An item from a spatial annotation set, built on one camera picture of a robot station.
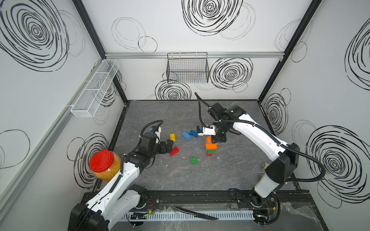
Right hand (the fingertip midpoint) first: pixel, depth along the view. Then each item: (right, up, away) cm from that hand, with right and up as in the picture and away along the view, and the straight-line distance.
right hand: (214, 137), depth 78 cm
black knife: (-9, -37, -8) cm, 39 cm away
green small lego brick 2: (-1, -11, +9) cm, 14 cm away
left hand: (-27, -3, +3) cm, 27 cm away
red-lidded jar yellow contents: (-54, -11, -11) cm, 56 cm away
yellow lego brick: (-25, -3, +19) cm, 31 cm away
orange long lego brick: (-1, -6, +4) cm, 8 cm away
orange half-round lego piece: (-4, -1, -3) cm, 5 cm away
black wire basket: (-14, +44, +18) cm, 50 cm away
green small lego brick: (-11, -15, +6) cm, 20 cm away
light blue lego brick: (-15, -2, +20) cm, 25 cm away
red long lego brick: (-23, -11, +12) cm, 28 cm away
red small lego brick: (-1, -13, +12) cm, 18 cm away
